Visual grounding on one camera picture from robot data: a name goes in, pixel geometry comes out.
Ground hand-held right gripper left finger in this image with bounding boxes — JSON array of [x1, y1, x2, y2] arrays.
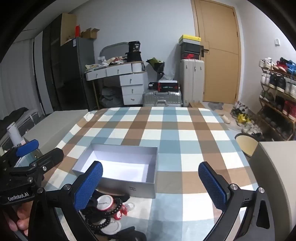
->
[[28, 161, 104, 241]]

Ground yellow shoe box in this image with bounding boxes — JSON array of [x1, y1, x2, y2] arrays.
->
[[179, 35, 201, 44]]

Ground pile of sneakers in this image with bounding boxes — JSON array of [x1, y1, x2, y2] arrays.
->
[[230, 101, 263, 137]]

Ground dark tall cabinet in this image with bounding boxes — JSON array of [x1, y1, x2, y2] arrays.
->
[[50, 37, 97, 112]]

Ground person's left hand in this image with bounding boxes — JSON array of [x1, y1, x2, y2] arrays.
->
[[4, 201, 31, 237]]

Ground black printed bucket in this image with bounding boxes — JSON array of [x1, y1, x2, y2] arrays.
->
[[126, 41, 142, 62]]

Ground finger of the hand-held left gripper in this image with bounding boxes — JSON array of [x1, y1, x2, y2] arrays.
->
[[10, 148, 64, 186], [0, 139, 39, 168]]

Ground bouquet in black wrap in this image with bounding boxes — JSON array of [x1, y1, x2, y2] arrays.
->
[[146, 58, 165, 80]]

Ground white bottle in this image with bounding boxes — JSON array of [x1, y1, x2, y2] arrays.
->
[[7, 123, 23, 146]]

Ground wooden shoe rack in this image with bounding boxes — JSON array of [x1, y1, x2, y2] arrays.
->
[[257, 58, 296, 142]]

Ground wooden door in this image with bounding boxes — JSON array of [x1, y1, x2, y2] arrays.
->
[[191, 0, 243, 105]]

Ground grey cloth bundle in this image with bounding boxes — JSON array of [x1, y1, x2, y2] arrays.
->
[[100, 87, 123, 108]]

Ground white round disc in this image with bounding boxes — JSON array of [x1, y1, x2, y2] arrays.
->
[[100, 220, 122, 235]]

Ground white curtain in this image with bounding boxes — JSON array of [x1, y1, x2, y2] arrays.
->
[[0, 39, 53, 121]]

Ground black red flat box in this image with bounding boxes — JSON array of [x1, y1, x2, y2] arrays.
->
[[157, 81, 179, 93]]

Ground dark grey shoe box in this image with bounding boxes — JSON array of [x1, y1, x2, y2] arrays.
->
[[180, 43, 200, 52]]

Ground black bead bracelet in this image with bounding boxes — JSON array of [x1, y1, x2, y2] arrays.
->
[[84, 198, 123, 219], [87, 217, 111, 230]]

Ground shoe rack with shoes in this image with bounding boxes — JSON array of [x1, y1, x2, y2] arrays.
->
[[258, 57, 296, 141]]

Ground flat cardboard sheet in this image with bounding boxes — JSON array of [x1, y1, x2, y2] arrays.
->
[[60, 13, 77, 47]]

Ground grey storage box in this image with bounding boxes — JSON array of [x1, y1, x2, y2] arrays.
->
[[23, 109, 89, 151], [251, 141, 296, 232]]

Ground open cardboard box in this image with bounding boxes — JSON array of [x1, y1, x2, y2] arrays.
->
[[81, 28, 100, 40]]

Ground white dressing desk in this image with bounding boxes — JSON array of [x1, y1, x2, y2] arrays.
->
[[84, 61, 148, 106]]

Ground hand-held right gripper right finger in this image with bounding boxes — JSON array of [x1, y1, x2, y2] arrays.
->
[[198, 161, 281, 241]]

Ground round cream stool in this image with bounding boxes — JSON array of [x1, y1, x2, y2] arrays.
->
[[235, 133, 259, 158]]

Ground checked tablecloth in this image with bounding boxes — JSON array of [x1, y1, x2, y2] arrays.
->
[[44, 107, 259, 241]]

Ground black hair claw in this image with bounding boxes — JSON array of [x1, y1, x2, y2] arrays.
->
[[116, 226, 148, 241]]

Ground black clothing heap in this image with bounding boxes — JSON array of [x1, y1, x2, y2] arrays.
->
[[0, 107, 30, 130]]

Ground grey arched mirror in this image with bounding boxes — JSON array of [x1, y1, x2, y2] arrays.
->
[[99, 42, 130, 62]]

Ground white upright suitcase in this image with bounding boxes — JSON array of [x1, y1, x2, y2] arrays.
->
[[180, 59, 205, 107]]

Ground clutter of papers and packets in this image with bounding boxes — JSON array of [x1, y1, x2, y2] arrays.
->
[[85, 57, 127, 70]]

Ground black and red shoe box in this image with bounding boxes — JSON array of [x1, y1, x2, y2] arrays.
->
[[180, 51, 200, 60]]

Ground silver rectangular box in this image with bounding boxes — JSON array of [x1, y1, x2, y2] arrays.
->
[[72, 143, 159, 199]]

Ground silver ribbed suitcase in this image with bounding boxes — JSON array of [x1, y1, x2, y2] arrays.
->
[[142, 91, 183, 107]]

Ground clear plastic bag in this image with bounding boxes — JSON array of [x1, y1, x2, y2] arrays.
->
[[162, 70, 177, 81]]

